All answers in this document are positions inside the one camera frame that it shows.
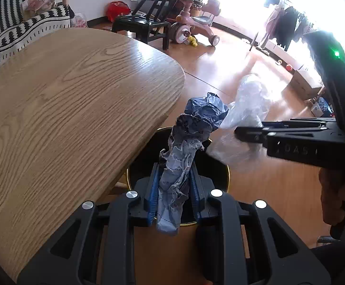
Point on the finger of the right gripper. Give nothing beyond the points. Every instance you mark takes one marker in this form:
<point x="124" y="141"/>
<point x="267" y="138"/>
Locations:
<point x="251" y="134"/>

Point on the blue grey paper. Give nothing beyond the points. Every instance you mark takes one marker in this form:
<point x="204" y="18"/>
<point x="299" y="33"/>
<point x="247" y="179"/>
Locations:
<point x="202" y="115"/>

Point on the clear plastic bag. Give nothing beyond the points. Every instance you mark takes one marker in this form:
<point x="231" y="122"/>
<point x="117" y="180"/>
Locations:
<point x="249" y="109"/>

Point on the pink patterned cushion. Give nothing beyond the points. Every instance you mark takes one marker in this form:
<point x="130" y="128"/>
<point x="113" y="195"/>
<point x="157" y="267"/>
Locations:
<point x="39" y="5"/>

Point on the black white striped sofa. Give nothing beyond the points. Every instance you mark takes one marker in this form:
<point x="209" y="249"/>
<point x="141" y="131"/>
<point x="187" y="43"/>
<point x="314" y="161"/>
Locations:
<point x="19" y="29"/>

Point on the black wooden chair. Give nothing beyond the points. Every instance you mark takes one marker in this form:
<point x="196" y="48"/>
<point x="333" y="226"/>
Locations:
<point x="148" y="21"/>

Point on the cardboard box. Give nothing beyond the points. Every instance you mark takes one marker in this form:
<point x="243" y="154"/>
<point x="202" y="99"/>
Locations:
<point x="304" y="85"/>

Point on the white red plastic bag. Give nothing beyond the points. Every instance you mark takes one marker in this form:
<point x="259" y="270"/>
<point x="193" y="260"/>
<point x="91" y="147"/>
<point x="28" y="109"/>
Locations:
<point x="79" y="21"/>

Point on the pink kids tricycle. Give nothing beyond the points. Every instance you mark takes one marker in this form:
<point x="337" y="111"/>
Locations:
<point x="187" y="26"/>

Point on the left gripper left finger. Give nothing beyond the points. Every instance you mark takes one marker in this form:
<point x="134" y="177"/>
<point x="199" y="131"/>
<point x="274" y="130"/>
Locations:
<point x="144" y="212"/>

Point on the right hand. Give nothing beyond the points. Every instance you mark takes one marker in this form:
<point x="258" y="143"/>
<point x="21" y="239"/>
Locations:
<point x="332" y="195"/>

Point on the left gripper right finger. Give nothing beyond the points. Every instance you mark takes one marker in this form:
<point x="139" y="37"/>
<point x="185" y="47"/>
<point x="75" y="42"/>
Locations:
<point x="200" y="189"/>

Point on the clothes rack with clothes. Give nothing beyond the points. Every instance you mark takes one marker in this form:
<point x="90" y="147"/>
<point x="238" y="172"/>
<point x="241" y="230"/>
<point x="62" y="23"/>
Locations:
<point x="285" y="24"/>

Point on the yellow toy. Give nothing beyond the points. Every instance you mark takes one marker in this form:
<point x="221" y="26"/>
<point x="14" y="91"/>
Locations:
<point x="191" y="40"/>

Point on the black gold-rimmed trash bin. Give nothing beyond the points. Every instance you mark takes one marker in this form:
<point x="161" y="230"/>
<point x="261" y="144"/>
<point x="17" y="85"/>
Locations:
<point x="206" y="165"/>

